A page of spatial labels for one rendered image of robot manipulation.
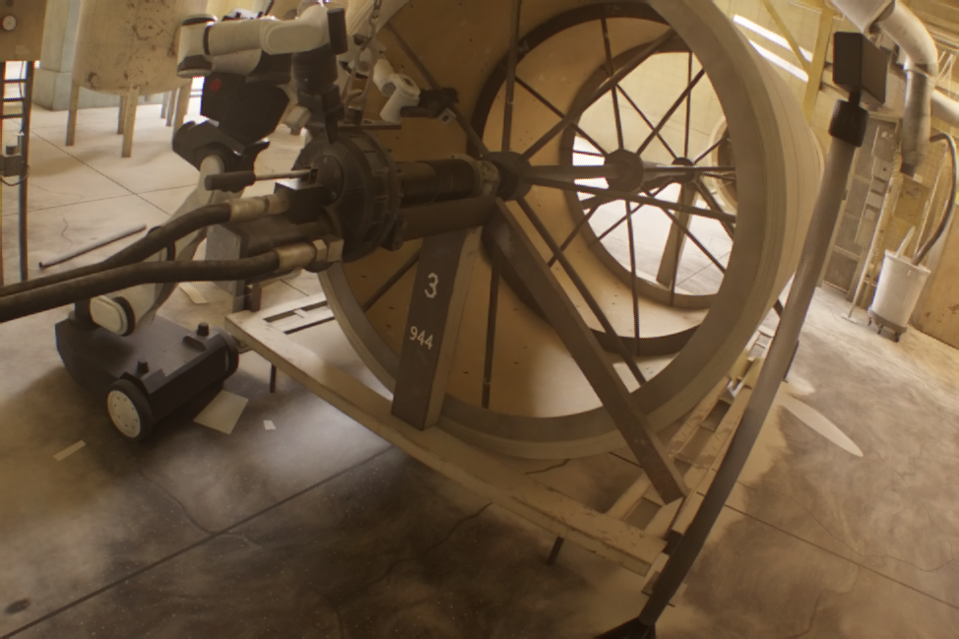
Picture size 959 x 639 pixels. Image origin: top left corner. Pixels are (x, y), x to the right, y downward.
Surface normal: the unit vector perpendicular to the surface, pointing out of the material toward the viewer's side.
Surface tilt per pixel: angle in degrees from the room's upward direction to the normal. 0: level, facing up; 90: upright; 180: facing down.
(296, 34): 109
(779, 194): 90
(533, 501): 0
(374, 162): 48
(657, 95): 90
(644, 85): 90
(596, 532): 0
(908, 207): 90
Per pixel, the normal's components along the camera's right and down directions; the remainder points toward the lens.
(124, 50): 0.36, 0.43
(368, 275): 0.75, -0.35
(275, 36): 0.06, 0.68
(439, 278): -0.53, 0.21
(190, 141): -0.27, 0.30
